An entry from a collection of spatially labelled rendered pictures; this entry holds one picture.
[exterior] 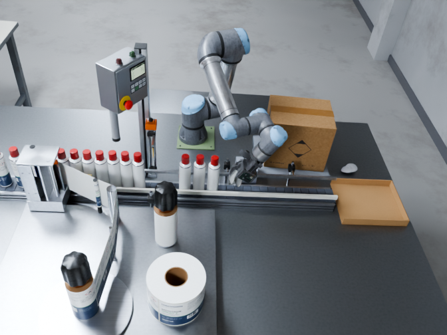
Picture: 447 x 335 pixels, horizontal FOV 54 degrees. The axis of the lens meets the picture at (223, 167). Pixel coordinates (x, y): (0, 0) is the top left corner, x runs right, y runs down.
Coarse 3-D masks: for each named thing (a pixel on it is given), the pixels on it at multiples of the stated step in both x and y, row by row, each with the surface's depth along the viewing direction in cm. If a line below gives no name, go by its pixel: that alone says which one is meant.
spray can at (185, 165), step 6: (186, 156) 184; (180, 162) 187; (186, 162) 185; (180, 168) 187; (186, 168) 186; (180, 174) 189; (186, 174) 188; (180, 180) 192; (186, 180) 191; (180, 186) 194; (186, 186) 193
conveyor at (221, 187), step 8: (16, 184) 193; (152, 184) 199; (176, 184) 201; (72, 192) 192; (120, 192) 194; (128, 192) 195; (272, 192) 202; (280, 192) 202; (288, 192) 202; (296, 192) 203; (304, 192) 203; (312, 192) 204; (320, 192) 204; (328, 192) 204; (272, 200) 198; (280, 200) 198; (288, 200) 199; (296, 200) 199; (304, 200) 199; (312, 200) 200; (320, 200) 200; (328, 200) 201
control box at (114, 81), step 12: (108, 60) 161; (132, 60) 162; (96, 72) 162; (108, 72) 158; (120, 72) 158; (108, 84) 162; (120, 84) 161; (108, 96) 166; (120, 96) 164; (132, 96) 170; (144, 96) 177; (108, 108) 170; (120, 108) 167
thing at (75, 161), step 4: (72, 152) 181; (76, 152) 181; (72, 156) 182; (76, 156) 182; (80, 156) 186; (72, 160) 183; (76, 160) 183; (80, 160) 184; (72, 164) 183; (76, 164) 184; (80, 164) 185; (76, 168) 185; (80, 168) 186
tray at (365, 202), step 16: (336, 192) 211; (352, 192) 212; (368, 192) 213; (384, 192) 214; (352, 208) 204; (368, 208) 205; (384, 208) 206; (400, 208) 205; (352, 224) 197; (368, 224) 197; (384, 224) 198; (400, 224) 198
